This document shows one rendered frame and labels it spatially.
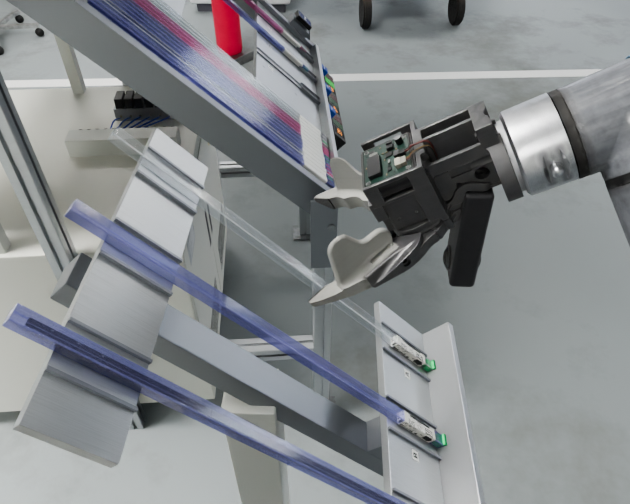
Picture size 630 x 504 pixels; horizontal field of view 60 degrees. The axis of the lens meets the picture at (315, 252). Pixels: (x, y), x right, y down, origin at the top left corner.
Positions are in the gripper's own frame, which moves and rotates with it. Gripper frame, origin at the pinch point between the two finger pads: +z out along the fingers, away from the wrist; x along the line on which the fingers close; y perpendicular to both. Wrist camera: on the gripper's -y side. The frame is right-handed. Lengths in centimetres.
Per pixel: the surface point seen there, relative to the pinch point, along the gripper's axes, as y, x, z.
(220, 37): -43, -253, 93
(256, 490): -27.2, 9.3, 23.8
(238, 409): -9.6, 8.8, 14.6
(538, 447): -114, -30, -2
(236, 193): -68, -136, 80
